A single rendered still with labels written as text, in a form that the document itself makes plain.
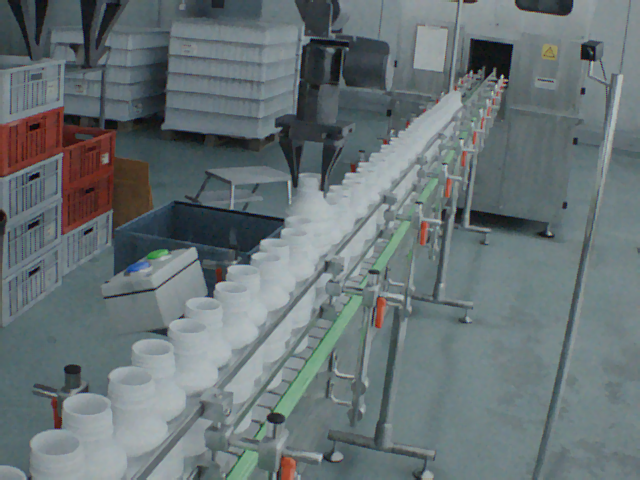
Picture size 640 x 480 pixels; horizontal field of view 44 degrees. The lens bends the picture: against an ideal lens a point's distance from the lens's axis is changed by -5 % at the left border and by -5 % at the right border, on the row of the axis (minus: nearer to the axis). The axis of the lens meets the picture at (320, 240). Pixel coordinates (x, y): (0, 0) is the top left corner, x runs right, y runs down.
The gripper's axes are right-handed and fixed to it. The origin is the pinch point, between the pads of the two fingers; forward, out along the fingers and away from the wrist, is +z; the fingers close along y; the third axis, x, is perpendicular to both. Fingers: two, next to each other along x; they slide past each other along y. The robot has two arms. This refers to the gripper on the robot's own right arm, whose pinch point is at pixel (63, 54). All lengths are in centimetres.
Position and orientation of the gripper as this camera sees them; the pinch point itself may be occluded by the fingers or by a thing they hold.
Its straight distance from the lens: 80.3
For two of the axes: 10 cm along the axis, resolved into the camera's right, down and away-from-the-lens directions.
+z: -1.0, 9.5, 2.8
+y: 9.6, 1.6, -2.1
